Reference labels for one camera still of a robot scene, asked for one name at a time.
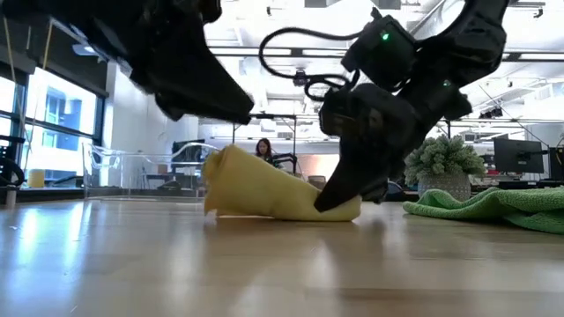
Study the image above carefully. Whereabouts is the black metal workstation frame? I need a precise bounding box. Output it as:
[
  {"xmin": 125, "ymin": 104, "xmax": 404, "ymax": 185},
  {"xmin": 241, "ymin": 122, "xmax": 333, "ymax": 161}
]
[{"xmin": 228, "ymin": 113, "xmax": 453, "ymax": 181}]

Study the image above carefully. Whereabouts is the yellow microfiber towel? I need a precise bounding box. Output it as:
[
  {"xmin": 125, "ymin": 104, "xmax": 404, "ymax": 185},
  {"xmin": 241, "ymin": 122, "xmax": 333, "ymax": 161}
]
[{"xmin": 202, "ymin": 144, "xmax": 363, "ymax": 223}]

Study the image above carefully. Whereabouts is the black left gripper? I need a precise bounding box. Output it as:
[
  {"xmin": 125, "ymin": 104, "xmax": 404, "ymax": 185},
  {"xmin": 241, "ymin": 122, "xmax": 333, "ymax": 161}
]
[{"xmin": 0, "ymin": 0, "xmax": 256, "ymax": 126}]

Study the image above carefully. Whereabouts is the black equipment stand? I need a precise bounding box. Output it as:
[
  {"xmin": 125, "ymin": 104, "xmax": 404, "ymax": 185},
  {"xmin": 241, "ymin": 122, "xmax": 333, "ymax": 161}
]
[{"xmin": 0, "ymin": 134, "xmax": 26, "ymax": 209}]

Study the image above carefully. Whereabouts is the artificial plant in patterned pot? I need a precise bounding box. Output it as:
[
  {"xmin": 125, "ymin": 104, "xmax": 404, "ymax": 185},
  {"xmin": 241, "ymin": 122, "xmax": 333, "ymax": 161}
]
[{"xmin": 403, "ymin": 134, "xmax": 487, "ymax": 202}]

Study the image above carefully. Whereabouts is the black computer monitor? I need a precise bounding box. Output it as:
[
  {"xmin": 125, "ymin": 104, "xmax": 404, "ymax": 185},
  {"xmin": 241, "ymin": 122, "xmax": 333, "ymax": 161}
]
[
  {"xmin": 548, "ymin": 147, "xmax": 564, "ymax": 181},
  {"xmin": 493, "ymin": 138, "xmax": 545, "ymax": 174}
]

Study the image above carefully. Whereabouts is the person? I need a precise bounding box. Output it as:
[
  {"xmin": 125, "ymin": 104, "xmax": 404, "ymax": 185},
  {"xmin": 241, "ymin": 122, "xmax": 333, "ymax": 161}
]
[{"xmin": 254, "ymin": 137, "xmax": 277, "ymax": 168}]

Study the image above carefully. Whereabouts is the yellow bin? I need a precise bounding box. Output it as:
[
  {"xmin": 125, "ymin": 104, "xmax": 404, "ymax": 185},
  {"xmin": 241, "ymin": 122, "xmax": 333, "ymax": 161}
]
[{"xmin": 26, "ymin": 168, "xmax": 46, "ymax": 189}]

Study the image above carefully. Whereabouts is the green microfiber towel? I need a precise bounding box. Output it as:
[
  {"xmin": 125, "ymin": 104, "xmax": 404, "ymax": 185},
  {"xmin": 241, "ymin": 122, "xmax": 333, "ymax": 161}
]
[{"xmin": 402, "ymin": 185, "xmax": 564, "ymax": 235}]

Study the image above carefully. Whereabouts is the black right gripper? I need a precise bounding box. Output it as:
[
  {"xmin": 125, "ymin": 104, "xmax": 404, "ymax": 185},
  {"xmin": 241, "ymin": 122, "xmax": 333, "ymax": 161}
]
[{"xmin": 313, "ymin": 74, "xmax": 472, "ymax": 212}]

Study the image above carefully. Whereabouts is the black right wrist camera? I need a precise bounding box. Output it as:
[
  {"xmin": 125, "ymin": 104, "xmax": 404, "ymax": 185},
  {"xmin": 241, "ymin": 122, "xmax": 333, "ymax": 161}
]
[{"xmin": 341, "ymin": 15, "xmax": 418, "ymax": 92}]

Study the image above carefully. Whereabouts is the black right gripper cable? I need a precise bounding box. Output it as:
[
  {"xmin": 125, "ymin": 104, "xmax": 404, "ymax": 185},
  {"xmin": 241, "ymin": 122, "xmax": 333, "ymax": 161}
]
[{"xmin": 258, "ymin": 26, "xmax": 375, "ymax": 102}]

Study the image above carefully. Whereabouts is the clear plastic basket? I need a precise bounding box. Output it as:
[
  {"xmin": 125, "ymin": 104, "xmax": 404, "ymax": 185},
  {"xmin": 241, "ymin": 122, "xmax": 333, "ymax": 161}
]
[{"xmin": 82, "ymin": 141, "xmax": 221, "ymax": 198}]

